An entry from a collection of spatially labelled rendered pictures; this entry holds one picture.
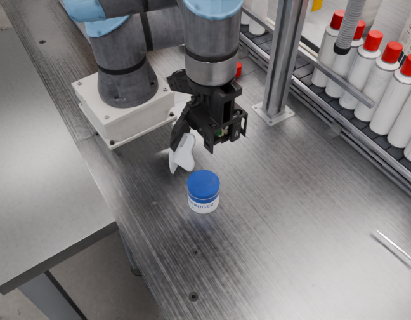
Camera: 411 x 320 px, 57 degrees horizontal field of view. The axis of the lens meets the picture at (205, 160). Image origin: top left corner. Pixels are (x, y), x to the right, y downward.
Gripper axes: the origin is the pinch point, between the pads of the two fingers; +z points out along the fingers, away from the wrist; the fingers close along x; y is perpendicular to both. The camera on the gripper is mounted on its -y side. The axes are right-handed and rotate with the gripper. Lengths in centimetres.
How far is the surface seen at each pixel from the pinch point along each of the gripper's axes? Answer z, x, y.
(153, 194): 16.9, -8.3, -8.4
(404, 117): 3.0, 43.1, 15.2
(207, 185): 9.9, 0.3, 0.7
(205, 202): 12.2, -1.5, 2.8
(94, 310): 100, -34, -29
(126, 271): 100, -16, -35
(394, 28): 12, 87, -16
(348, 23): -14.8, 34.9, -0.1
